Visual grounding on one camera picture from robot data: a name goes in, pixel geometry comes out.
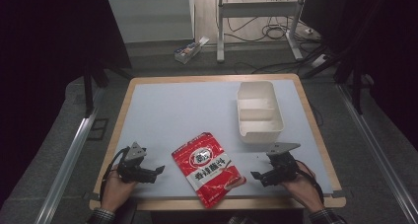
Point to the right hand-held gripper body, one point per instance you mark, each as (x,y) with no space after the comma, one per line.
(282,164)

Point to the black floor plate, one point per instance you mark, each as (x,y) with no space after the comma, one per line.
(98,129)

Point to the red and white sauce packet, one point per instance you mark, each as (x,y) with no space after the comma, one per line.
(207,169)

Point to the black metal stand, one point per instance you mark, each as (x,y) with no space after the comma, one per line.
(90,86)
(353,82)

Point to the white plastic divided container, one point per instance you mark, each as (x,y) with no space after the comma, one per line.
(259,113)

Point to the aluminium floor rail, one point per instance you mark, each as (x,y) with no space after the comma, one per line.
(378,151)
(65,168)

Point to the person's left hand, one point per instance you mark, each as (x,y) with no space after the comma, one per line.
(115,192)

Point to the white power strip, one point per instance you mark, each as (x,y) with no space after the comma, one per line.
(319,60)

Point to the white metal desk frame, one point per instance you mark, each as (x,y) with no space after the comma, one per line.
(259,10)

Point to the person's right hand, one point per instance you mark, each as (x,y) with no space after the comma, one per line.
(302,191)

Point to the pale blue table mat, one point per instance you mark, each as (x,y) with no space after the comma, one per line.
(184,118)

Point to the small printed cardboard box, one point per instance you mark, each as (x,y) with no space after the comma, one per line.
(190,50)

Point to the white wall panel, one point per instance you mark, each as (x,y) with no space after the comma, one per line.
(151,16)

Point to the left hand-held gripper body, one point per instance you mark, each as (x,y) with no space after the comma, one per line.
(133,158)

